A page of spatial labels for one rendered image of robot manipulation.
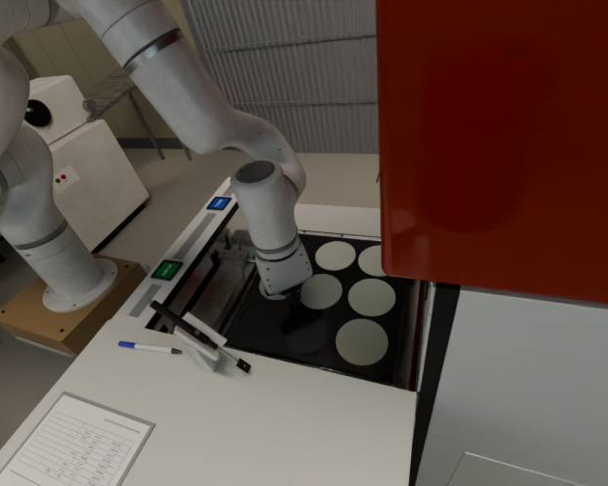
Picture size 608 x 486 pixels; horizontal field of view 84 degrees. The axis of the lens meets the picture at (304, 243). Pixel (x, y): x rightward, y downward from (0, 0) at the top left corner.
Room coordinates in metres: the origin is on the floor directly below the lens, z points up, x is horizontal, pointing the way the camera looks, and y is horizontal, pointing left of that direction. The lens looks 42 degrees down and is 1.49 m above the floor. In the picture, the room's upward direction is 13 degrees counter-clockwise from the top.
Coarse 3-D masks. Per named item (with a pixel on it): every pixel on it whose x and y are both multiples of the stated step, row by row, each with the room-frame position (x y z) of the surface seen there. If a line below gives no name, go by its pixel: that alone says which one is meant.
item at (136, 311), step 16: (224, 192) 0.88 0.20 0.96; (192, 224) 0.76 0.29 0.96; (208, 224) 0.75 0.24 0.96; (176, 240) 0.71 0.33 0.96; (192, 240) 0.69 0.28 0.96; (176, 256) 0.64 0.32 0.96; (192, 256) 0.63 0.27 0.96; (144, 288) 0.55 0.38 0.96; (160, 288) 0.54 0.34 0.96; (128, 304) 0.52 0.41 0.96; (144, 304) 0.51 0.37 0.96; (128, 320) 0.47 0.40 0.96; (144, 320) 0.46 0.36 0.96
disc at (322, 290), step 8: (312, 280) 0.52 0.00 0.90; (320, 280) 0.51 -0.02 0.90; (328, 280) 0.50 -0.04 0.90; (336, 280) 0.50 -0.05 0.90; (304, 288) 0.50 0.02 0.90; (312, 288) 0.49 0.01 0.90; (320, 288) 0.48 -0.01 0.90; (328, 288) 0.48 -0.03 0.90; (336, 288) 0.47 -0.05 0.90; (304, 296) 0.47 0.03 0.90; (312, 296) 0.47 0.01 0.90; (320, 296) 0.46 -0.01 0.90; (328, 296) 0.46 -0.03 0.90; (336, 296) 0.45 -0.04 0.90; (304, 304) 0.45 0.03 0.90; (312, 304) 0.45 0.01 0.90; (320, 304) 0.44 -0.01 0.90; (328, 304) 0.44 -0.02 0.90
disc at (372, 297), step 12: (360, 288) 0.46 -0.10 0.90; (372, 288) 0.45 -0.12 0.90; (384, 288) 0.44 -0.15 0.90; (348, 300) 0.44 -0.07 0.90; (360, 300) 0.43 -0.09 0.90; (372, 300) 0.42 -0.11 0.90; (384, 300) 0.42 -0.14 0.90; (360, 312) 0.40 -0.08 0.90; (372, 312) 0.39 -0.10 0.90; (384, 312) 0.39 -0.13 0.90
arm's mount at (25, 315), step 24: (120, 264) 0.75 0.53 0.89; (24, 288) 0.73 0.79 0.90; (120, 288) 0.67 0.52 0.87; (0, 312) 0.65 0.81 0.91; (24, 312) 0.63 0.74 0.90; (48, 312) 0.61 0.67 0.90; (72, 312) 0.60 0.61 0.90; (96, 312) 0.59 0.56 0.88; (24, 336) 0.60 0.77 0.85; (48, 336) 0.54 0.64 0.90; (72, 336) 0.53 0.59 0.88
